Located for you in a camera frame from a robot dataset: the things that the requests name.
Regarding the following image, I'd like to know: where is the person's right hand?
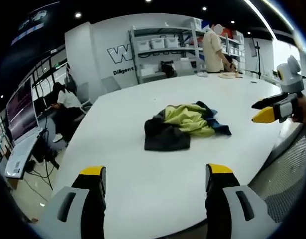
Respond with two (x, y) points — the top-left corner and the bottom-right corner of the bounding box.
(291, 92), (306, 124)

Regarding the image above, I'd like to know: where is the grey office chair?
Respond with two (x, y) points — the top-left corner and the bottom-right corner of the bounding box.
(74, 82), (94, 114)

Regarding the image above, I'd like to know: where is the white storage bin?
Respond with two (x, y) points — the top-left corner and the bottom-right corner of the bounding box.
(150, 37), (165, 49)
(135, 39), (151, 51)
(164, 36), (180, 48)

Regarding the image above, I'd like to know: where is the yellow and dark garment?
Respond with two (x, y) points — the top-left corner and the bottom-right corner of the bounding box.
(144, 100), (232, 152)

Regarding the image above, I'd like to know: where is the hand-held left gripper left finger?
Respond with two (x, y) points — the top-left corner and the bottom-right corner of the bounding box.
(33, 166), (107, 239)

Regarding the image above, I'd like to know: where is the black tripod stand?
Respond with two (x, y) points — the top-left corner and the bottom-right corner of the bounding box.
(251, 37), (266, 79)

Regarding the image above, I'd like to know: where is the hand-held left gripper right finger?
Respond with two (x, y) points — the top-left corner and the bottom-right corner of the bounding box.
(205, 163), (281, 239)

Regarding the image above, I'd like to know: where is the white slanted stand desk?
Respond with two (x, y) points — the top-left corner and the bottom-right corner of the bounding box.
(3, 129), (43, 180)

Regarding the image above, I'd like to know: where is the grey metal shelving unit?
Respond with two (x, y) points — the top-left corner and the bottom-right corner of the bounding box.
(128, 17), (246, 85)

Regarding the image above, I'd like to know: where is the large display screen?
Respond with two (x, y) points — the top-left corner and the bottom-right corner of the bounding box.
(5, 76), (43, 145)

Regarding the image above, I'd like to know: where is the grey mesh chair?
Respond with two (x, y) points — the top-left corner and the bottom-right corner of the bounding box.
(246, 128), (306, 225)

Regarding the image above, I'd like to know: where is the black bag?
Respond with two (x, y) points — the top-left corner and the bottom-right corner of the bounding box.
(160, 62), (178, 78)

